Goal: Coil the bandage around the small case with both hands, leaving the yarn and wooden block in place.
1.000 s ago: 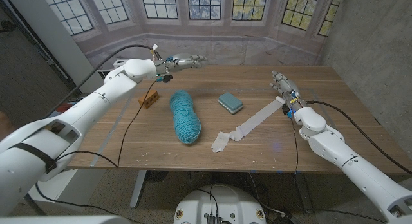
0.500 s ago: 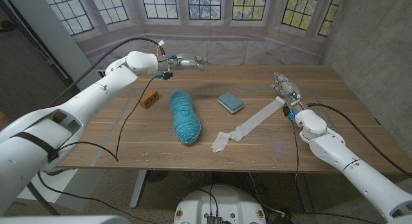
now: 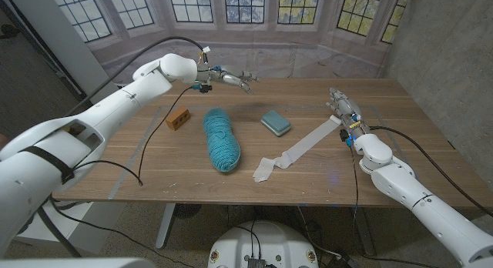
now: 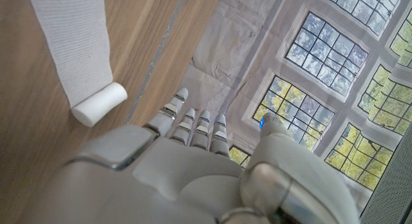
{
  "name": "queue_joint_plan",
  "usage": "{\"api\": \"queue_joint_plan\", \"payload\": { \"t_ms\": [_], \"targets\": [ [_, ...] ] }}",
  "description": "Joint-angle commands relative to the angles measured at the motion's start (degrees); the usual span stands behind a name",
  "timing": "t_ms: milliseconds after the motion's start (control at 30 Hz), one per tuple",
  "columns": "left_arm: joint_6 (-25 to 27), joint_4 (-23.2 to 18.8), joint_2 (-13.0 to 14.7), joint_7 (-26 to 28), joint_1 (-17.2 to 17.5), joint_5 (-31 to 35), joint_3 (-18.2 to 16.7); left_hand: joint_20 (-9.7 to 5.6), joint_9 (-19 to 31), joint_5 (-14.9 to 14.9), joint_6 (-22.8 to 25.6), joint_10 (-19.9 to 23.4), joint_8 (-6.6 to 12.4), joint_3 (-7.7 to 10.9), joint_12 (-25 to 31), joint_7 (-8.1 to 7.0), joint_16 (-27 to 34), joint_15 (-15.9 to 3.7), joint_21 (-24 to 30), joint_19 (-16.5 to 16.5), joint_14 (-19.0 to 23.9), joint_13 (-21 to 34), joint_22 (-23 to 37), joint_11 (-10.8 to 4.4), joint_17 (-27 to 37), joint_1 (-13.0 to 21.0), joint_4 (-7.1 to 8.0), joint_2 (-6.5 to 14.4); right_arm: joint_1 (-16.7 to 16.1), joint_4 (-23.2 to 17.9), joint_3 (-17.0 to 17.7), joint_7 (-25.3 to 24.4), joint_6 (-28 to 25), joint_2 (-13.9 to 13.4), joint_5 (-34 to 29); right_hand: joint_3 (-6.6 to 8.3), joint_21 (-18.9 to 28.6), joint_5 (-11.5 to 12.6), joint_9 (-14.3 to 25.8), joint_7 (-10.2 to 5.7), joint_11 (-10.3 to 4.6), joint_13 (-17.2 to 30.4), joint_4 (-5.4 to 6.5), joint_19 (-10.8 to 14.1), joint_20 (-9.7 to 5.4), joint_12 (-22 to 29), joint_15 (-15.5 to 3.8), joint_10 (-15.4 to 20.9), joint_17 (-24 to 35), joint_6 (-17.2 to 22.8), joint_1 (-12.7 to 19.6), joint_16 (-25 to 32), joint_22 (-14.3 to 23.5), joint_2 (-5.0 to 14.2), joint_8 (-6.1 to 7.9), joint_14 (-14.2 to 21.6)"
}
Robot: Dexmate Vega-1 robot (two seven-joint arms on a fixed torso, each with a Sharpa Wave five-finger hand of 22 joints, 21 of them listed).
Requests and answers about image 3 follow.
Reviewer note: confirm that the printed window backdrop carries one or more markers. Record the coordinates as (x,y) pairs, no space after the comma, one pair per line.
(269,56)

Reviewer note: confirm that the grey table leg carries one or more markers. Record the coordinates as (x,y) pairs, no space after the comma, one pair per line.
(165,225)
(364,231)

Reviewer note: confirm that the orange wooden block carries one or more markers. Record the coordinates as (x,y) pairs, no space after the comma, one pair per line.
(178,118)

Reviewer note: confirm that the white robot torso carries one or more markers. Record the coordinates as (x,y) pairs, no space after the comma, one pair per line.
(277,241)

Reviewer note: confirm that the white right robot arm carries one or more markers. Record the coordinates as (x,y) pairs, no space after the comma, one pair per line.
(423,206)

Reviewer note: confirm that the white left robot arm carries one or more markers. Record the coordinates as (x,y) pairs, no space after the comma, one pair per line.
(77,145)

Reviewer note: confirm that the white bandage strip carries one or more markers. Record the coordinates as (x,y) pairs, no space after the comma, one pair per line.
(300,148)

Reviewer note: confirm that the teal yarn skein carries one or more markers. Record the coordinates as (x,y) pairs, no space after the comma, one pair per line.
(221,141)

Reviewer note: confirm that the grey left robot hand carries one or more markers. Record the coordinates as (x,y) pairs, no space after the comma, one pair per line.
(231,79)

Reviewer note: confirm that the white robot body edge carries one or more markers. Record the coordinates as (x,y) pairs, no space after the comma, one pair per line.
(77,263)

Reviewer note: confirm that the black round fan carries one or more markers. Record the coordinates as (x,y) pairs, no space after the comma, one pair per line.
(187,210)

